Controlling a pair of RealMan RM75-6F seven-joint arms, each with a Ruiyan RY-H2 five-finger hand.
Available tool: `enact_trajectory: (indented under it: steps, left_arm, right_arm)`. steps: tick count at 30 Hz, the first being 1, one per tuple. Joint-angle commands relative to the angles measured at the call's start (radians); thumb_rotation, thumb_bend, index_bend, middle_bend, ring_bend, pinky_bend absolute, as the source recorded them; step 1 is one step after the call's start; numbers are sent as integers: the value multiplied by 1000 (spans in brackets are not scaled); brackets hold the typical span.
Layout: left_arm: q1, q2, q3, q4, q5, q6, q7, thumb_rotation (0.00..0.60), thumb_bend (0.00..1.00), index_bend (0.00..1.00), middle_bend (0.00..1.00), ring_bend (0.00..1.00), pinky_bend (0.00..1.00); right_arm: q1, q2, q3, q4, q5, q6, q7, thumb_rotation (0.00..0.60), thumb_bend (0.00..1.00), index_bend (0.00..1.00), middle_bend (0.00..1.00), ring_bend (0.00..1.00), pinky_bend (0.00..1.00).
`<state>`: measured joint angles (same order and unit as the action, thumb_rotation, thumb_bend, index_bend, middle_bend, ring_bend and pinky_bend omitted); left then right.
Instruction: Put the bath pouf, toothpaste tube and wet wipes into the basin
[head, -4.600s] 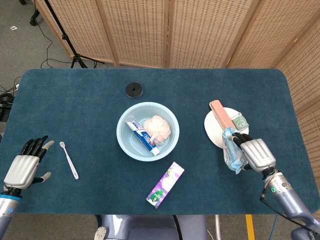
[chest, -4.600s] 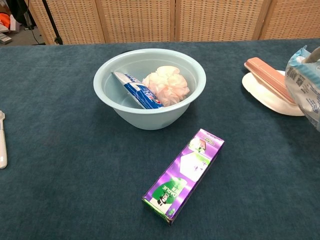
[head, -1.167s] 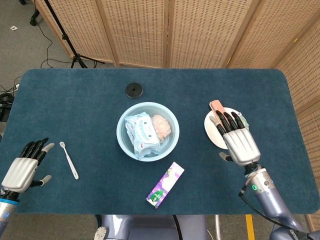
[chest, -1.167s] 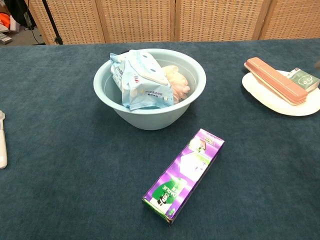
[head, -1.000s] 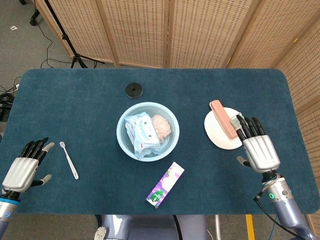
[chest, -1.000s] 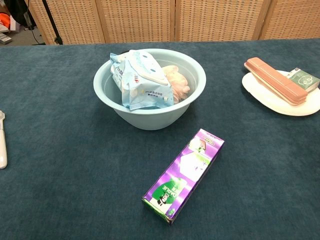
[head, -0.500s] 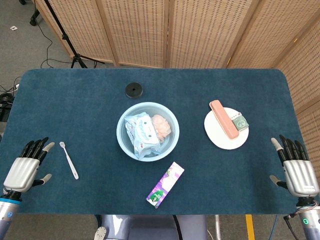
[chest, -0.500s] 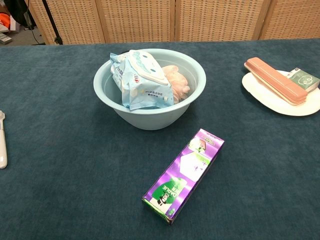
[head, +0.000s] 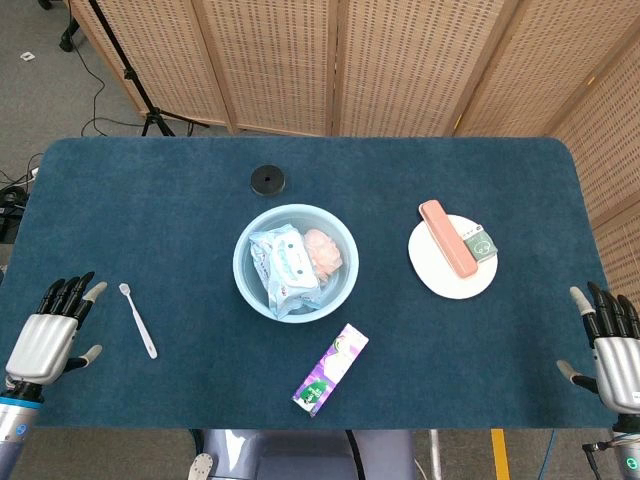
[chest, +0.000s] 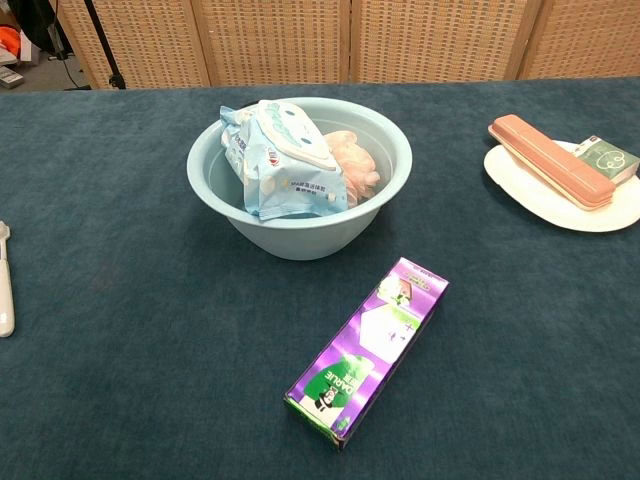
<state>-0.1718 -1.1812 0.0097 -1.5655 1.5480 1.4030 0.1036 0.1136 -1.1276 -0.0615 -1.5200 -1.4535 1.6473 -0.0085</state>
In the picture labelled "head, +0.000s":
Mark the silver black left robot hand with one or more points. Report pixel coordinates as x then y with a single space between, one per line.
42 345

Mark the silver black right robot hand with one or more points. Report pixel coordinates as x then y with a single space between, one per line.
617 365

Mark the blue plastic package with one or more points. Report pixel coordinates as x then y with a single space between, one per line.
285 265

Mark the pink mesh bath sponge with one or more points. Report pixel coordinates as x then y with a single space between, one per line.
325 252

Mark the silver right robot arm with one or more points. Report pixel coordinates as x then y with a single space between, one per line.
627 450

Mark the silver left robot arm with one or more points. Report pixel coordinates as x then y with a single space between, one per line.
15 425

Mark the light blue plastic bowl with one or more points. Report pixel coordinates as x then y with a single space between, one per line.
340 295

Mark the purple green cardboard box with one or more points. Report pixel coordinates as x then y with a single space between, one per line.
330 370

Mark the white toothbrush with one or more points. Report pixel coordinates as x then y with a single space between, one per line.
139 322

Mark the yellow floor tape strip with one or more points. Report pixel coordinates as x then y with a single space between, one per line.
500 455

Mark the dark blue table mat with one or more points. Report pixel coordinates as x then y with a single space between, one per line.
150 210

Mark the small green white packet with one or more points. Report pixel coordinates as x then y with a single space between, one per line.
482 246

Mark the pink toothbrush travel case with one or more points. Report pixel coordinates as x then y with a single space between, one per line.
447 240

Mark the white round plate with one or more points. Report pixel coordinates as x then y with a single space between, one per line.
430 260

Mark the black tripod stand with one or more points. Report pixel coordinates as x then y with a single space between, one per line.
150 112

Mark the black round disc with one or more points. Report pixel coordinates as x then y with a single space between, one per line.
268 180

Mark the grey blue robot torso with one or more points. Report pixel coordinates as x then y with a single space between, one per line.
300 455

